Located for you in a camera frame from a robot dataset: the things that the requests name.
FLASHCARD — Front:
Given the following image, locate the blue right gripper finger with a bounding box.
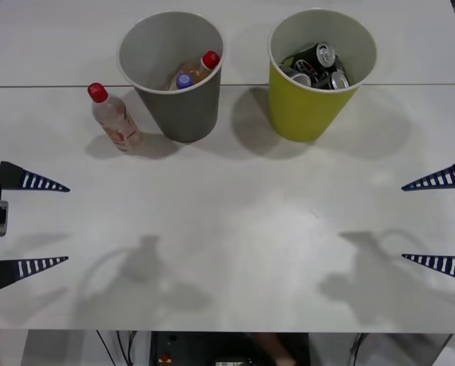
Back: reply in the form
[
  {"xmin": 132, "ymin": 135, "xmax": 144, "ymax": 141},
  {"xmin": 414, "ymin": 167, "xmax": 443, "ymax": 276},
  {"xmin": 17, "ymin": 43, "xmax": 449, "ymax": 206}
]
[
  {"xmin": 401, "ymin": 253, "xmax": 455, "ymax": 285},
  {"xmin": 401, "ymin": 157, "xmax": 455, "ymax": 192}
]

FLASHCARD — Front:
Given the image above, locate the clear bottle with pink label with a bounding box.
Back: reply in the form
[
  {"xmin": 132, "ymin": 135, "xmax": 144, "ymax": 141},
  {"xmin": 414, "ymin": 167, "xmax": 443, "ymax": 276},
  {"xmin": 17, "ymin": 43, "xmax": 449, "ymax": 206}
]
[{"xmin": 87, "ymin": 82, "xmax": 143, "ymax": 153}]

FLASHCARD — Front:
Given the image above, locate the silver-topped drink can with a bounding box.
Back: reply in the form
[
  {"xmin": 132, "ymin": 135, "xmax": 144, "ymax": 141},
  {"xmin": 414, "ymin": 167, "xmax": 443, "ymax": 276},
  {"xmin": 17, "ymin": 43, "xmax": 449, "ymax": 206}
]
[
  {"xmin": 278, "ymin": 64, "xmax": 312, "ymax": 88},
  {"xmin": 328, "ymin": 70, "xmax": 351, "ymax": 91}
]

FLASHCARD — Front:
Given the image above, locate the yellow-green plastic waste bin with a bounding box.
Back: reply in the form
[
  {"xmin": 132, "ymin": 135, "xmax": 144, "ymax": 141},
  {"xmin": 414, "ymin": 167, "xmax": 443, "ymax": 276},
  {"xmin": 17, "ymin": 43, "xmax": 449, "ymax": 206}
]
[{"xmin": 268, "ymin": 8, "xmax": 378, "ymax": 143}]

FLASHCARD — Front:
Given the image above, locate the black can with silver top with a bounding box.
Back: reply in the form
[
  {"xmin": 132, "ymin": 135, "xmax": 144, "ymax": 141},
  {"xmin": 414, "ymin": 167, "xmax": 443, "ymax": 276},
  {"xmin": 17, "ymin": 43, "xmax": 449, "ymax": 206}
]
[{"xmin": 284, "ymin": 41, "xmax": 337, "ymax": 73}]

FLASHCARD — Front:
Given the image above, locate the black can with red print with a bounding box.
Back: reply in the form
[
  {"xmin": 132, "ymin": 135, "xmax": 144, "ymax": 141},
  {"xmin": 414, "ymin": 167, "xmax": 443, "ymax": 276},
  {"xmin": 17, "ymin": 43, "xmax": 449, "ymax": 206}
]
[{"xmin": 293, "ymin": 56, "xmax": 322, "ymax": 77}]

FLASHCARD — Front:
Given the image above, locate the grey plastic waste bin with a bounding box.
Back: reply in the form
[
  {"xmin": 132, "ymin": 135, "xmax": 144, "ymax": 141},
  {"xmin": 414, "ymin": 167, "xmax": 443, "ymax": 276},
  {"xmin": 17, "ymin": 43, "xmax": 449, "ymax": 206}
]
[{"xmin": 116, "ymin": 10, "xmax": 227, "ymax": 144}]

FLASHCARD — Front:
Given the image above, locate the black robot torso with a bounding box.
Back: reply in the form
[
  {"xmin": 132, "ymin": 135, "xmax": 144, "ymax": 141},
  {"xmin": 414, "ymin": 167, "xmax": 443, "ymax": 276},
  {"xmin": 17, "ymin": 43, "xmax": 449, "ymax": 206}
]
[{"xmin": 149, "ymin": 331, "xmax": 310, "ymax": 366}]

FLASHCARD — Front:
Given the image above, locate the bottle with purple cap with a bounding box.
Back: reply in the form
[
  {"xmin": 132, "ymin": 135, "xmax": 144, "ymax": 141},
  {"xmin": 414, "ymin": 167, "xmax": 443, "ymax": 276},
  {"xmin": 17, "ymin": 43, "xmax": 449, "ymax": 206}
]
[{"xmin": 168, "ymin": 72, "xmax": 194, "ymax": 92}]

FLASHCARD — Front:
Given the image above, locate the orange bottle with red cap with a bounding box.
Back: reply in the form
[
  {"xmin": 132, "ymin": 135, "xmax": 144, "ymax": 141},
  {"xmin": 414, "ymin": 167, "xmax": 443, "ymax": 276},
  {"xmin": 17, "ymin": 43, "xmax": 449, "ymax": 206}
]
[{"xmin": 169, "ymin": 50, "xmax": 221, "ymax": 91}]

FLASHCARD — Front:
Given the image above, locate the black cable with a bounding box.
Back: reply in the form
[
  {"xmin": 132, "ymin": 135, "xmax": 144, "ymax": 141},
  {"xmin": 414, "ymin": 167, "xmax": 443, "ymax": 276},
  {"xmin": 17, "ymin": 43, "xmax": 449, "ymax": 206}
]
[
  {"xmin": 116, "ymin": 330, "xmax": 137, "ymax": 366},
  {"xmin": 95, "ymin": 329, "xmax": 117, "ymax": 366}
]

